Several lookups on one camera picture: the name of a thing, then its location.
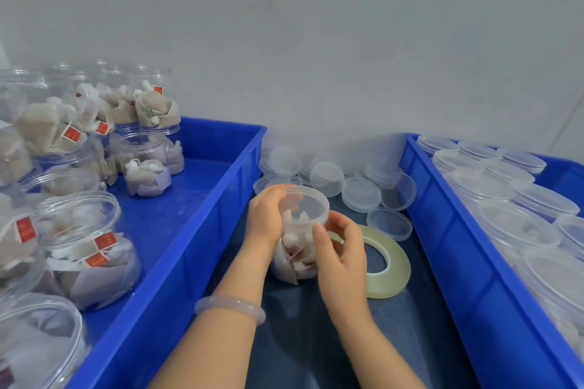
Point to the bunch of white tea bags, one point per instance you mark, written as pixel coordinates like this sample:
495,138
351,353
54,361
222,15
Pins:
296,256

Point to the person's left forearm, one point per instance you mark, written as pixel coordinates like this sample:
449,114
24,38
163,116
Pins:
228,338

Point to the group of open filled jars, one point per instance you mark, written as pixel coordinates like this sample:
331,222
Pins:
82,229

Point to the person's right hand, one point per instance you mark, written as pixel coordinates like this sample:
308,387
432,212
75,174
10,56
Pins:
344,274

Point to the pile of clear loose lids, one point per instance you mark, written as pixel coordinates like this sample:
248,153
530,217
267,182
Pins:
360,192

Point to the group of lidded filled jars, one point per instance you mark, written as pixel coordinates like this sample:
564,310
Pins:
515,215

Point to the clear adhesive tape roll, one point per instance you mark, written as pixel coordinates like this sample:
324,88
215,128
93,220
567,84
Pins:
392,265

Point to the person's left hand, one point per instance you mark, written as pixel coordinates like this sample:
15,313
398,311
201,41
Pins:
262,220

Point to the blue plastic bin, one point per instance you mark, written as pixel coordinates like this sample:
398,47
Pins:
182,238
474,293

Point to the person's right thumb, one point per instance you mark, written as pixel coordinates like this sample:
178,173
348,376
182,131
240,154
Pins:
323,242

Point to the person's right forearm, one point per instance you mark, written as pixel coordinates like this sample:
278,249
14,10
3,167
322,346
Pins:
374,352

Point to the clear jar lid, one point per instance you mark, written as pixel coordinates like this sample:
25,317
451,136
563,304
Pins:
312,208

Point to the pale lilac jade bangle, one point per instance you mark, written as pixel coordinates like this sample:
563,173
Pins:
248,307

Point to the person's left thumb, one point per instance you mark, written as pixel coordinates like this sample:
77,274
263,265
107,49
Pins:
292,200

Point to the clear plastic jar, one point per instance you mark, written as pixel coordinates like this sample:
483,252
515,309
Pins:
301,261

